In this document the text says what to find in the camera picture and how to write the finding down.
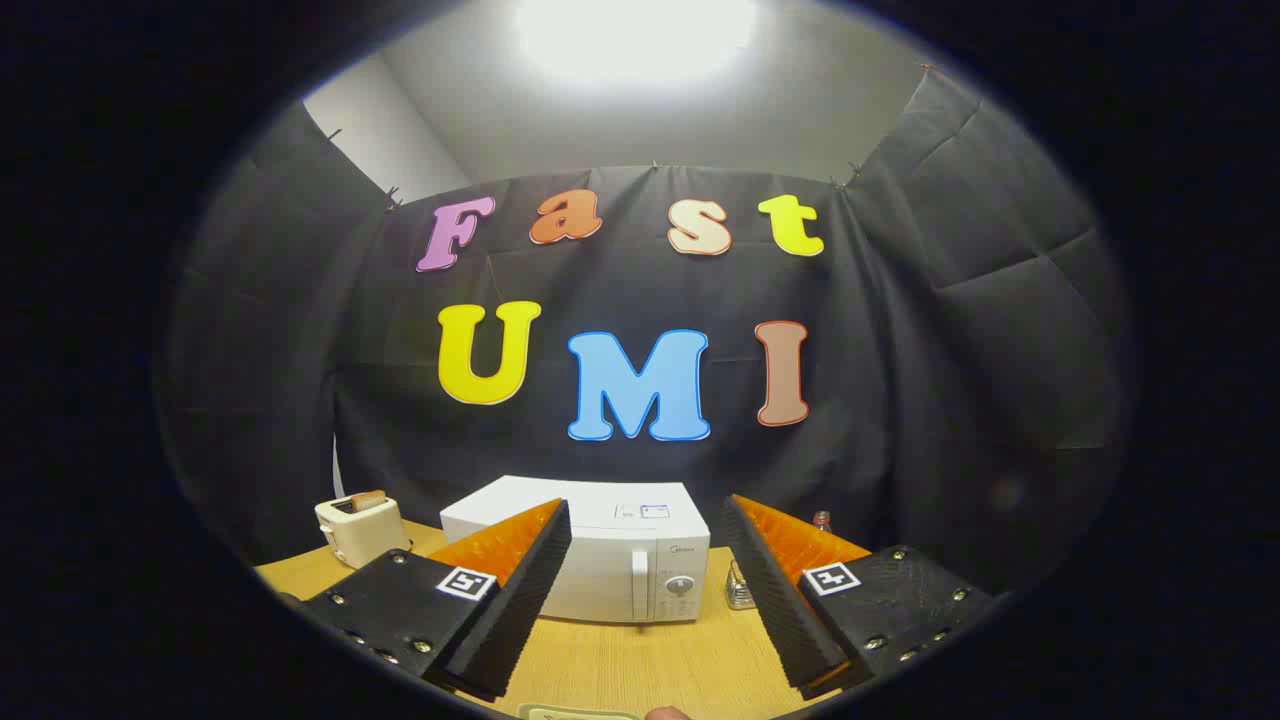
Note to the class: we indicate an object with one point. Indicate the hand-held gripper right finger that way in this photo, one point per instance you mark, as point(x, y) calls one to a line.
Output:
point(780, 610)

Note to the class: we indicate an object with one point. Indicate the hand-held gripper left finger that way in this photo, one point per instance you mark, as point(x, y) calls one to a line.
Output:
point(520, 610)

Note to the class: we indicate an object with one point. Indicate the white microwave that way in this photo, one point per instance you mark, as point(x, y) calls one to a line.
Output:
point(610, 570)

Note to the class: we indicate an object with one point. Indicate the golden bread bun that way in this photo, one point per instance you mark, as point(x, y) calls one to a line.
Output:
point(667, 714)

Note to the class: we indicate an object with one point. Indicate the clear plastic water bottle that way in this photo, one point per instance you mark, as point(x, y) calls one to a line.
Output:
point(821, 521)

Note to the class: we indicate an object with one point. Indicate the white plate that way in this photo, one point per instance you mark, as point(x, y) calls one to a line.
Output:
point(575, 714)

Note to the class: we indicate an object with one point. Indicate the cream toaster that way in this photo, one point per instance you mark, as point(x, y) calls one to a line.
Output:
point(365, 537)

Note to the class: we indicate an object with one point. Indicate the toast slice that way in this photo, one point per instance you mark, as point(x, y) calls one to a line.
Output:
point(368, 499)

